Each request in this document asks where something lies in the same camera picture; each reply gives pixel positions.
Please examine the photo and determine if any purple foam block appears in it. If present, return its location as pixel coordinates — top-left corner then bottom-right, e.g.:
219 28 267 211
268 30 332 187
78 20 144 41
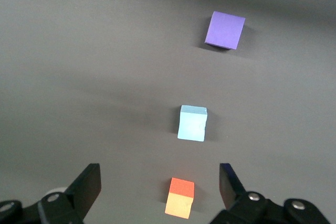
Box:
204 10 246 51

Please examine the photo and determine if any orange foam block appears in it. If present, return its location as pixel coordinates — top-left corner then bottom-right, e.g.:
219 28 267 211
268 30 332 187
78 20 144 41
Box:
164 177 195 220

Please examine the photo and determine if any light blue foam block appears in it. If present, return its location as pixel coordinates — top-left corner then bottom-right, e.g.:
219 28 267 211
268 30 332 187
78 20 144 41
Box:
177 104 208 143

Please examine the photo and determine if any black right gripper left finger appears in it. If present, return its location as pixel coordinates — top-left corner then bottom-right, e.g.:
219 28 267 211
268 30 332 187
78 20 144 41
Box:
0 163 102 224

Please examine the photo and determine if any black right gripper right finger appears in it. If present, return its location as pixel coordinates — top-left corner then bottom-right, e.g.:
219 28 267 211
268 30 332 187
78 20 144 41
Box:
209 163 331 224

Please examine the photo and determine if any dark grey table mat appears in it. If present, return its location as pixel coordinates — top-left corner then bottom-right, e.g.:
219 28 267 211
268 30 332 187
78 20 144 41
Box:
0 0 336 224

